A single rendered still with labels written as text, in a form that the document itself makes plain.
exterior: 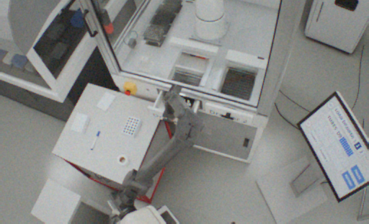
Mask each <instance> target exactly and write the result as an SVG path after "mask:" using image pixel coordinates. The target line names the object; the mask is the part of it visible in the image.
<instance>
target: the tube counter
mask: <svg viewBox="0 0 369 224"><path fill-rule="evenodd" d="M335 135H336V138H337V140H338V141H339V143H340V145H341V146H342V148H343V150H344V151H345V153H346V155H347V157H348V159H349V160H350V162H351V163H353V162H355V161H356V160H358V158H357V156H356V155H355V153H354V151H353V150H352V149H351V146H350V144H349V143H348V142H347V139H346V137H345V136H344V134H343V133H342V131H341V130H339V131H338V132H337V133H335Z"/></svg>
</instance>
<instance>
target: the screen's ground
mask: <svg viewBox="0 0 369 224"><path fill-rule="evenodd" d="M331 100H332V101H333V103H334V104H335V106H337V105H339V107H340V108H341V110H342V111H343V113H344V115H345V116H346V118H347V119H348V120H349V123H350V124H351V126H352V128H353V129H354V131H355V133H356V134H357V136H358V138H359V139H360V141H361V143H362V145H363V146H364V148H365V149H366V151H367V153H366V154H364V155H362V156H361V157H360V158H359V157H358V155H357V154H356V151H355V149H354V148H353V146H352V144H351V142H350V140H349V139H348V138H347V136H346V135H345V133H344V131H343V129H342V127H341V126H340V124H339V123H338V121H337V119H336V117H335V116H334V114H333V112H332V111H329V109H328V107H327V106H326V104H325V105H324V106H323V107H322V108H320V109H319V110H318V111H317V112H316V113H314V115H311V116H310V117H309V118H310V119H311V122H312V123H313V124H315V123H316V122H318V121H319V120H320V119H321V118H322V117H323V118H324V120H325V121H326V123H327V125H328V126H329V129H330V130H331V132H332V133H333V135H334V137H335V138H336V135H335V133H337V132H338V131H339V130H341V131H342V133H343V134H344V136H345V137H346V139H347V142H348V143H349V144H350V146H351V149H352V150H353V151H354V153H355V155H356V156H357V158H358V160H356V161H355V162H353V163H351V162H350V160H349V159H348V157H347V155H346V153H345V151H344V150H343V148H342V146H341V145H340V143H339V141H338V140H337V138H336V140H337V142H338V144H339V146H340V147H341V149H342V151H343V153H344V154H345V156H346V158H347V160H348V162H350V165H349V166H348V167H346V168H345V169H343V170H341V171H340V172H338V170H337V168H336V167H335V165H334V163H333V161H332V159H331V158H330V156H329V154H328V153H327V154H328V157H329V158H330V160H331V161H330V162H329V163H326V164H325V165H324V163H323V162H322V160H321V158H320V157H319V154H318V152H317V151H316V150H317V149H319V148H320V147H322V146H323V147H324V145H323V143H322V142H321V144H320V145H318V146H317V147H316V148H314V145H313V143H312V142H311V139H310V138H309V136H308V133H309V132H310V131H312V130H313V129H314V127H313V125H312V126H310V128H309V129H307V127H306V126H305V125H304V124H305V123H302V124H301V127H302V128H303V131H304V133H305V134H306V136H307V138H308V140H309V141H310V144H311V145H312V147H313V148H314V150H315V152H316V155H317V156H318V157H319V160H320V162H321V164H322V166H323V167H324V169H325V171H326V173H327V175H328V176H329V179H330V180H331V182H332V184H333V186H334V188H335V190H336V192H337V194H338V196H339V198H341V197H343V196H345V195H346V194H348V193H350V192H351V191H352V190H354V189H356V188H358V187H359V186H361V185H363V184H364V183H366V182H368V181H369V151H368V149H367V147H366V146H365V144H364V142H363V141H362V138H361V137H360V135H358V132H357V131H356V129H355V127H354V126H353V124H352V123H351V121H350V119H349V117H348V116H347V115H346V113H345V111H344V110H343V109H342V106H341V104H340V103H339V102H338V101H337V98H335V97H333V98H332V99H331ZM314 130H315V129H314ZM315 133H316V134H317V132H316V131H315ZM317 136H318V135H317ZM318 137H319V136H318ZM319 140H320V141H321V139H320V138H319ZM324 149H325V147H324ZM325 150H326V149H325ZM326 152H327V150H326ZM356 164H357V167H359V170H360V172H362V173H361V174H362V175H363V176H364V179H365V181H364V182H362V183H361V184H358V183H357V180H355V177H354V175H353V174H352V172H351V170H350V169H351V168H352V167H353V166H355V165H356ZM346 171H349V173H350V175H351V177H352V179H353V181H354V183H355V185H356V187H354V188H352V189H351V190H349V189H348V187H347V184H345V181H344V179H343V178H342V173H344V172H346Z"/></svg>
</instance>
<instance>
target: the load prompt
mask: <svg viewBox="0 0 369 224"><path fill-rule="evenodd" d="M331 111H332V112H333V114H334V116H335V117H336V119H337V121H338V123H339V124H340V126H341V127H342V129H343V131H344V133H345V135H346V136H347V138H348V139H349V140H350V142H351V144H352V146H353V148H354V149H355V151H356V154H357V155H358V157H359V158H360V157H361V156H362V155H364V154H366V153H367V151H366V149H365V148H364V146H363V145H362V143H361V141H360V139H359V138H358V136H357V134H356V133H355V131H354V129H353V128H352V126H351V124H350V123H349V120H348V119H347V118H346V116H345V115H344V113H343V111H342V110H341V108H340V107H339V105H337V106H336V107H335V108H334V109H333V110H331Z"/></svg>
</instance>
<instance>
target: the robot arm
mask: <svg viewBox="0 0 369 224"><path fill-rule="evenodd" d="M181 90H182V87H181V86H179V85H178V84H172V87H171V89H170V90H169V92H167V93H166V96H165V97H164V99H163V103H164V106H165V110H164V113H163V115H162V116H163V117H165V118H169V119H170V120H175V119H176V118H178V120H177V127H176V132H175V134H174V135H173V137H172V138H171V140H170V141H169V142H168V143H167V144H166V145H165V146H164V147H163V148H162V149H161V150H160V151H159V152H158V153H157V154H156V155H155V156H154V157H153V158H152V159H151V160H150V161H149V162H148V164H147V165H145V166H144V167H143V168H141V169H139V170H138V171H136V170H135V169H132V170H131V171H129V172H128V173H127V174H126V175H125V177H124V179H123V183H122V185H123V186H124V189H123V190H118V191H116V192H110V194H109V197H110V199H111V200H112V201H113V203H114V205H115V206H116V208H117V209H118V211H119V212H120V214H122V215H124V212H123V210H124V209H127V207H131V206H133V204H134V202H135V200H136V197H137V196H138V195H140V196H142V197H144V195H145V194H146V193H147V192H148V190H149V189H150V188H151V187H152V184H153V182H154V180H153V178H154V177H155V176H156V175H157V174H158V173H159V172H160V171H161V170H162V169H163V168H164V167H165V166H166V165H167V164H168V163H169V162H170V161H171V160H173V159H174V158H175V157H176V156H177V155H178V154H179V153H180V152H181V151H183V150H184V149H185V148H188V147H189V146H191V147H193V146H194V144H196V141H197V137H198V135H199V132H201V131H202V129H203V128H204V127H205V123H204V122H203V119H202V118H201V117H199V116H198V115H197V114H196V113H195V112H194V111H192V110H191V108H190V107H189V106H188V105H187V104H186V102H185V99H184V98H183V97H181V96H180V95H179V94H180V92H181Z"/></svg>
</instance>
